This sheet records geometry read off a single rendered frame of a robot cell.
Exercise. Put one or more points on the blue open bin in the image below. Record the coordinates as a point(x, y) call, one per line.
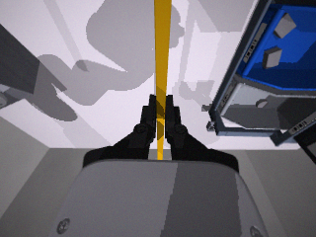
point(297, 65)

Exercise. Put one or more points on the yellow bar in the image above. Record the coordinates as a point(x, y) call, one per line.
point(162, 18)

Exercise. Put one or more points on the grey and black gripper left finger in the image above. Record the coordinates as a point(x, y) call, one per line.
point(135, 145)

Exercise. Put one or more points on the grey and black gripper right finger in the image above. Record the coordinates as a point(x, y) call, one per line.
point(187, 147)

